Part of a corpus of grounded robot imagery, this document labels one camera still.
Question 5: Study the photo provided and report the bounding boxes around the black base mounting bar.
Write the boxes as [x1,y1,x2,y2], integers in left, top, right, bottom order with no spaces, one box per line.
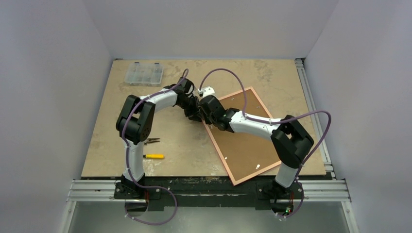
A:
[114,176,304,216]

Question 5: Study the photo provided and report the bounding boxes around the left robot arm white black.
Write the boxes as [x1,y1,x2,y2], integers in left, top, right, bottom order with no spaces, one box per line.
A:
[116,77,202,199]

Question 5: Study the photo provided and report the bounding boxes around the yellow screwdriver near front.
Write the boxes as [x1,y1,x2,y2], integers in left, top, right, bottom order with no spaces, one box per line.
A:
[143,154,165,160]

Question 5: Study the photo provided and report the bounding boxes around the aluminium rail frame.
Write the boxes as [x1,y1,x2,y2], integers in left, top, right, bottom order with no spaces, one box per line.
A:
[66,58,360,233]

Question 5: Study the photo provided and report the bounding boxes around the yellow handled pliers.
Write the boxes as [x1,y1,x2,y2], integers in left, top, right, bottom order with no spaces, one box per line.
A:
[144,138,160,145]

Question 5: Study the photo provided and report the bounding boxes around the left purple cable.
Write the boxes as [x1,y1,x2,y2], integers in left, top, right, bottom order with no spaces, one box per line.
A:
[120,68,190,226]

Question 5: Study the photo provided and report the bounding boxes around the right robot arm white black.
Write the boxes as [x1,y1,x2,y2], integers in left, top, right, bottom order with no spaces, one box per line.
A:
[199,95,314,198]

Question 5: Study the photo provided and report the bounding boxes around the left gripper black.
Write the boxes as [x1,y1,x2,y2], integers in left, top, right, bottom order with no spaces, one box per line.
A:
[177,96,205,122]

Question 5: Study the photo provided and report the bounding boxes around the clear plastic organizer box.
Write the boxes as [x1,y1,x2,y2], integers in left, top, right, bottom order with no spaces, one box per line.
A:
[124,62,164,86]

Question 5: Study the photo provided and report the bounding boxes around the pink photo frame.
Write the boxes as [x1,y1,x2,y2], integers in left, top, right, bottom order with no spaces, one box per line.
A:
[204,87,281,185]

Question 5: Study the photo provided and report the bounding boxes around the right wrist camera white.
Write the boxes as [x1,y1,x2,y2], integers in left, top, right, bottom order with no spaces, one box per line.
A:
[197,86,215,98]

